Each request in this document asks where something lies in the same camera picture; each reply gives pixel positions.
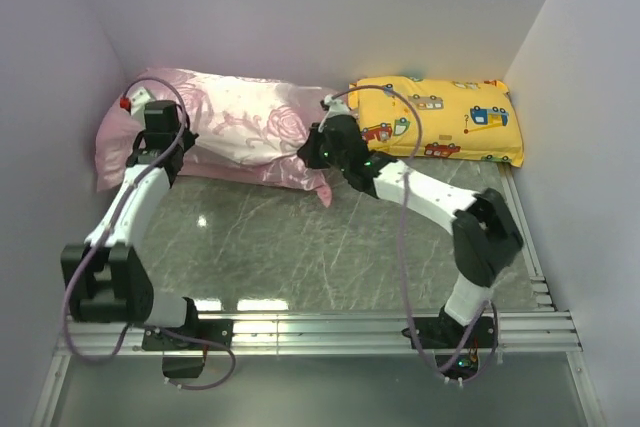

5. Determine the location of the pink pillowcase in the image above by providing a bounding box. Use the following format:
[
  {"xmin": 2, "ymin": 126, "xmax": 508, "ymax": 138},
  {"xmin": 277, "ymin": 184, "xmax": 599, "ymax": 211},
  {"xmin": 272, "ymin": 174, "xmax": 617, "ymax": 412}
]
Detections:
[{"xmin": 126, "ymin": 68, "xmax": 332, "ymax": 206}]

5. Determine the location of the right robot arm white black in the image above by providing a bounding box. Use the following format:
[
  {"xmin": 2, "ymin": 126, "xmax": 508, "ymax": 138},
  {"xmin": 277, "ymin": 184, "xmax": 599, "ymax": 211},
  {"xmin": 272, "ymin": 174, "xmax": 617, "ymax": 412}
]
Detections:
[{"xmin": 297, "ymin": 115, "xmax": 524, "ymax": 348}]

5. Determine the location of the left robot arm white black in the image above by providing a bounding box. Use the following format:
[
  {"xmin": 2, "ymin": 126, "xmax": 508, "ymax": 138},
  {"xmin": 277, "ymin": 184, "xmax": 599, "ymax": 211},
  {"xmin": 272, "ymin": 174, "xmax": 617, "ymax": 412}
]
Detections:
[{"xmin": 61, "ymin": 100, "xmax": 202, "ymax": 354}]

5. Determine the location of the yellow cartoon car pillow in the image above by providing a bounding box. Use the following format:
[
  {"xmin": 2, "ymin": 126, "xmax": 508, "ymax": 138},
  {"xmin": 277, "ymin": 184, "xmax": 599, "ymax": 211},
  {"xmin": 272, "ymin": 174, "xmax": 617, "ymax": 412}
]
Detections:
[{"xmin": 347, "ymin": 76, "xmax": 524, "ymax": 167}]

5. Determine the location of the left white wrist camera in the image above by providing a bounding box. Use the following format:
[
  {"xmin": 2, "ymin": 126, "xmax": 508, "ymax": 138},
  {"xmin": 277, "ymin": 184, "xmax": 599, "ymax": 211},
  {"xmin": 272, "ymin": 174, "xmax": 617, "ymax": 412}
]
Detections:
[{"xmin": 119, "ymin": 87, "xmax": 155, "ymax": 120}]

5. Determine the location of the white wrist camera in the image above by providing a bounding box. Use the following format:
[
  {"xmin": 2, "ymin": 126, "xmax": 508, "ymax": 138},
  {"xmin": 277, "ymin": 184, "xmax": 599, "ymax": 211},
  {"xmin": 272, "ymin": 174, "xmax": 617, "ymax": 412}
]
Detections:
[
  {"xmin": 320, "ymin": 95, "xmax": 351, "ymax": 123},
  {"xmin": 119, "ymin": 87, "xmax": 155, "ymax": 120}
]

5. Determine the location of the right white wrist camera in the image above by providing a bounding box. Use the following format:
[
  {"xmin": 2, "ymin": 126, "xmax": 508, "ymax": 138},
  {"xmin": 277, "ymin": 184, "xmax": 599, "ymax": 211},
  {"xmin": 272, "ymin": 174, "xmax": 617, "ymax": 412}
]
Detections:
[{"xmin": 320, "ymin": 95, "xmax": 351, "ymax": 123}]

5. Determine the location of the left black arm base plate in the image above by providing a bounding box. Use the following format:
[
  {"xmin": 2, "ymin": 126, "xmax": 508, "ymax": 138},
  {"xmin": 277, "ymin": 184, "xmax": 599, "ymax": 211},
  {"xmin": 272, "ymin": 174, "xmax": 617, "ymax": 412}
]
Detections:
[{"xmin": 141, "ymin": 318, "xmax": 234, "ymax": 381}]

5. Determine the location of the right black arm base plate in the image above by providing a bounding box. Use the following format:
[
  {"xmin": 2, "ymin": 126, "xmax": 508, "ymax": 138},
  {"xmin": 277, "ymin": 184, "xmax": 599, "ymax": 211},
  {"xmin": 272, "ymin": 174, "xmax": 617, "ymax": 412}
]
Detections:
[{"xmin": 413, "ymin": 312, "xmax": 499, "ymax": 384}]

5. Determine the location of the aluminium rail frame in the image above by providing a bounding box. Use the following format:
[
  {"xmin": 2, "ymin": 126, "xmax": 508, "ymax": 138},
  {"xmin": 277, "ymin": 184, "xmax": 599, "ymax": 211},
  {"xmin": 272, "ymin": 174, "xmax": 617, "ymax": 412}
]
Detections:
[{"xmin": 33, "ymin": 175, "xmax": 606, "ymax": 426}]

